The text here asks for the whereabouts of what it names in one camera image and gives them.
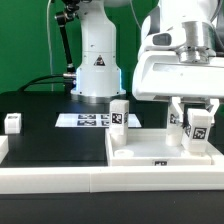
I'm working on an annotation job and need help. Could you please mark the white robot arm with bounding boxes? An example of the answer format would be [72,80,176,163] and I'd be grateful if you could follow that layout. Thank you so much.
[65,0,224,103]

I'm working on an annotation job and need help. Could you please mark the white U-shaped workspace fence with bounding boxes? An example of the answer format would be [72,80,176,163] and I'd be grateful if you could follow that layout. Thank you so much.
[0,134,224,195]

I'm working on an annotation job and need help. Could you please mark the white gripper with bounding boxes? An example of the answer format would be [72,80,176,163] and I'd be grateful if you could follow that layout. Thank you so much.
[132,51,224,126]

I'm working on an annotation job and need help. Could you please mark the white square table top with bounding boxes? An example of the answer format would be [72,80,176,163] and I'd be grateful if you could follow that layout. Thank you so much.
[105,129,224,166]

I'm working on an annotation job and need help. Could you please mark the white fiducial marker sheet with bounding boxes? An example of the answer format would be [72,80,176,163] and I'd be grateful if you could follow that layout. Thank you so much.
[55,113,141,128]

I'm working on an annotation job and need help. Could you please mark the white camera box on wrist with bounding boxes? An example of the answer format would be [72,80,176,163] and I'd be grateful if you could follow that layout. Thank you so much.
[138,28,186,57]

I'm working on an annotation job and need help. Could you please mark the black cable bundle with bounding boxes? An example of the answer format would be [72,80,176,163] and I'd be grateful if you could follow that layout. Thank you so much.
[18,73,77,93]

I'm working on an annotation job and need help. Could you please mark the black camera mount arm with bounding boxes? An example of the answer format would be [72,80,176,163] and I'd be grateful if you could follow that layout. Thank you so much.
[55,0,80,93]

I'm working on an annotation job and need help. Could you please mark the grey thin cable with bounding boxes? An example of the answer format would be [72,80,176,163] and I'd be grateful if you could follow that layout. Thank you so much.
[46,0,56,92]

